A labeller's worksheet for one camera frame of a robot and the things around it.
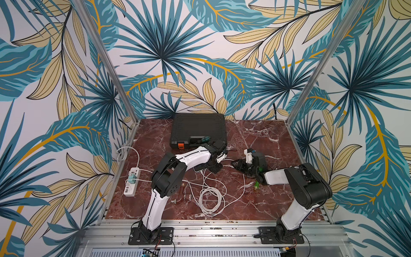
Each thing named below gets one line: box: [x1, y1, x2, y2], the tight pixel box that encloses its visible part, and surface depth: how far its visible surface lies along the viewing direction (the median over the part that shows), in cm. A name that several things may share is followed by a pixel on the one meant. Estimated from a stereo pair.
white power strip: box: [123, 167, 141, 198], surface depth 87 cm
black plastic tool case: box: [170, 112, 228, 150], surface depth 108 cm
